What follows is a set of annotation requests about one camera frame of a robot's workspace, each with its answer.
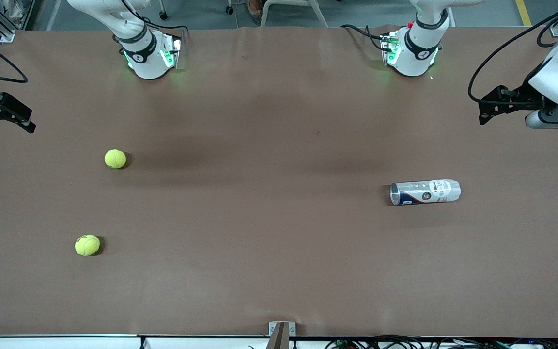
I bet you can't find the plain yellow tennis ball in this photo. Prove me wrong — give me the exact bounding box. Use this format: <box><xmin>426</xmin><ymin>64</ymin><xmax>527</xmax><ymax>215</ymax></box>
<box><xmin>104</xmin><ymin>148</ymin><xmax>127</xmax><ymax>170</ymax></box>

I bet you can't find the clear printed tennis ball can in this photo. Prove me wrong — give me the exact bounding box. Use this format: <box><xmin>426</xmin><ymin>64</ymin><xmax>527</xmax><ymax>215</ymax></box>
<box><xmin>389</xmin><ymin>179</ymin><xmax>462</xmax><ymax>206</ymax></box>

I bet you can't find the yellow tennis ball black logo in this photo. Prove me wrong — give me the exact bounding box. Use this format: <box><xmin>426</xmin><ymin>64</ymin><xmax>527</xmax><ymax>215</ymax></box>
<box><xmin>75</xmin><ymin>234</ymin><xmax>101</xmax><ymax>257</ymax></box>

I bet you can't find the metal base box green light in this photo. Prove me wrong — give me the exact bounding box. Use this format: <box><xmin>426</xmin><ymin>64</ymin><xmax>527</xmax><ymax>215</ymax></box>
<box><xmin>380</xmin><ymin>30</ymin><xmax>402</xmax><ymax>66</ymax></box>
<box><xmin>162</xmin><ymin>34</ymin><xmax>183</xmax><ymax>69</ymax></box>

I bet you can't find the brown table cover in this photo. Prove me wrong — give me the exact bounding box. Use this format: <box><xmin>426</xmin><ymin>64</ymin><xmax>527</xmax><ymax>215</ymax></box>
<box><xmin>0</xmin><ymin>25</ymin><xmax>558</xmax><ymax>338</ymax></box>

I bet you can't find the brown wooden beam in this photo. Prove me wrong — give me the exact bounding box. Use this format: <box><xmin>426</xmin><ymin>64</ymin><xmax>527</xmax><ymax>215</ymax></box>
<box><xmin>265</xmin><ymin>323</ymin><xmax>290</xmax><ymax>349</ymax></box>

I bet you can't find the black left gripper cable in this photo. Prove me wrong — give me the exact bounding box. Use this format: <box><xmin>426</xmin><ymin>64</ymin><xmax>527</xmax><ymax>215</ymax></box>
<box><xmin>468</xmin><ymin>2</ymin><xmax>558</xmax><ymax>105</ymax></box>

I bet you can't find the black base cable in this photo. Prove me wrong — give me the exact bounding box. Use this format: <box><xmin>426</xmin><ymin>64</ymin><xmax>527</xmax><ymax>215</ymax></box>
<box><xmin>341</xmin><ymin>23</ymin><xmax>387</xmax><ymax>51</ymax></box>
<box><xmin>141</xmin><ymin>17</ymin><xmax>191</xmax><ymax>37</ymax></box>

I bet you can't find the white table edge rail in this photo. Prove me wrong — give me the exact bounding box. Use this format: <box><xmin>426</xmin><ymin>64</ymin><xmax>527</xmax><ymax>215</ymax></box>
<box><xmin>0</xmin><ymin>334</ymin><xmax>558</xmax><ymax>349</ymax></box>

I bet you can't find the white stool frame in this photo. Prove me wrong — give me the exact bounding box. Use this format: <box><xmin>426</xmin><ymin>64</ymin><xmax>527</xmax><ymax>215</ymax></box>
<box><xmin>259</xmin><ymin>0</ymin><xmax>329</xmax><ymax>28</ymax></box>

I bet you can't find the black cable bundle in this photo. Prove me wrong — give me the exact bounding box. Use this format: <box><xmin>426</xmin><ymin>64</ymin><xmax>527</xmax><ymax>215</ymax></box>
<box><xmin>325</xmin><ymin>335</ymin><xmax>558</xmax><ymax>349</ymax></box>

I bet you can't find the grey metal bracket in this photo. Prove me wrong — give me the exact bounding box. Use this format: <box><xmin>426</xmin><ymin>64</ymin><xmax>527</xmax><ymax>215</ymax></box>
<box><xmin>269</xmin><ymin>321</ymin><xmax>296</xmax><ymax>337</ymax></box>

